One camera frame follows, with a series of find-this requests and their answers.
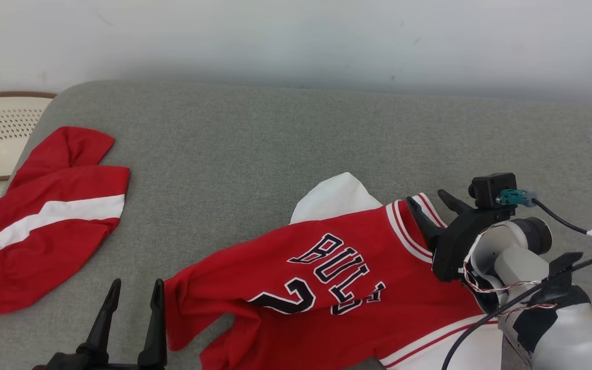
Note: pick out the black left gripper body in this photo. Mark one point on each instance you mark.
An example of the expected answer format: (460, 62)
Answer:
(75, 361)

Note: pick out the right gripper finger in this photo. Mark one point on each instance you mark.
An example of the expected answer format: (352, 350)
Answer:
(455, 204)
(429, 228)

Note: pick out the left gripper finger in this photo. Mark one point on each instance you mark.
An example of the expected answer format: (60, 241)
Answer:
(107, 324)
(155, 334)

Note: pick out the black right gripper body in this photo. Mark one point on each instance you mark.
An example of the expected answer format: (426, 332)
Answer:
(455, 246)

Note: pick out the red shorts with white stripe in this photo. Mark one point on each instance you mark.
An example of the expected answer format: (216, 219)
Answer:
(44, 246)

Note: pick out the red Bulls basketball jersey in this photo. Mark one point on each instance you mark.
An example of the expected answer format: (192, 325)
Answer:
(275, 318)

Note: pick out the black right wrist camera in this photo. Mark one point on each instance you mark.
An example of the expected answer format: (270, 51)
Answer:
(491, 189)

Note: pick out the teal right camera connector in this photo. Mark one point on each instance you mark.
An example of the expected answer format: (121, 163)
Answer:
(517, 197)

